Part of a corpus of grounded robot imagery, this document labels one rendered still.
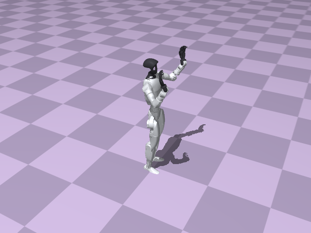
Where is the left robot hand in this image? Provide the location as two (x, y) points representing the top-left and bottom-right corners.
(179, 46), (187, 65)

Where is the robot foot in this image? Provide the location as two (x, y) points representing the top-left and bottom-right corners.
(153, 156), (164, 162)
(143, 165), (159, 174)

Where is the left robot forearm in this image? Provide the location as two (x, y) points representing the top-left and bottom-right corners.
(172, 61), (187, 75)

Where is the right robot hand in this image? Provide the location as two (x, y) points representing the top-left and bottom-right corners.
(158, 70), (168, 92)

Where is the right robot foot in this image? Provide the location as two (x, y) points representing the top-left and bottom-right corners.
(143, 165), (159, 174)

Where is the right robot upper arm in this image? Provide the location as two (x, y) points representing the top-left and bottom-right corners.
(142, 82), (161, 108)

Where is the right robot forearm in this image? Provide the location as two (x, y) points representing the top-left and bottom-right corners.
(152, 87), (169, 107)

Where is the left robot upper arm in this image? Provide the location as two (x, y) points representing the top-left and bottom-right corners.
(157, 71), (177, 81)

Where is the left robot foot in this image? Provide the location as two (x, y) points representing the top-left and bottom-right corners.
(153, 156), (164, 162)

